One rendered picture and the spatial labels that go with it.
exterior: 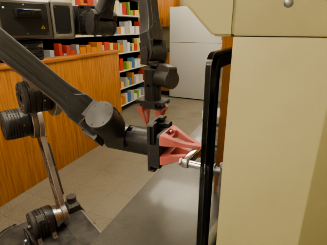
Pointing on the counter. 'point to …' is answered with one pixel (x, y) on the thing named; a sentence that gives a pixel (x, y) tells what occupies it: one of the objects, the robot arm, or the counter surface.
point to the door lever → (194, 153)
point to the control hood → (214, 15)
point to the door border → (210, 137)
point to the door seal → (214, 137)
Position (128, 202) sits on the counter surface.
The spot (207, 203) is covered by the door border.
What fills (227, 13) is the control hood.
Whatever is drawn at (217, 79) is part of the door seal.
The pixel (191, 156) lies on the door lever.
